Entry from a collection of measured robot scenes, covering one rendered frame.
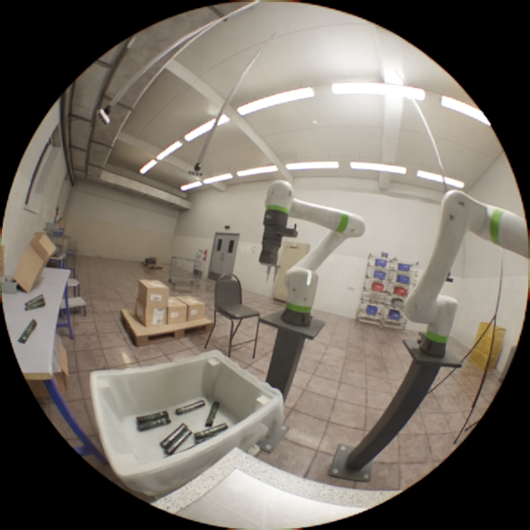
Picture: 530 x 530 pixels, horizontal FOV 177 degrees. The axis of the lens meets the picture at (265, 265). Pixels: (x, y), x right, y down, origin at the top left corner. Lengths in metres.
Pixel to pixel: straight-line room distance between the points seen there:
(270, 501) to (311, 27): 3.52
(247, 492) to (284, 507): 0.03
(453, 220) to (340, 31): 3.12
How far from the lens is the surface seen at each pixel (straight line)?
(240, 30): 3.55
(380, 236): 5.53
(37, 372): 0.72
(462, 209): 0.61
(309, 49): 3.49
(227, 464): 0.45
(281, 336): 0.83
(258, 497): 0.15
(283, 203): 0.64
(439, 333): 0.85
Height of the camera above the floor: 1.17
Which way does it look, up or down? 1 degrees down
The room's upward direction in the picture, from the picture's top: 10 degrees clockwise
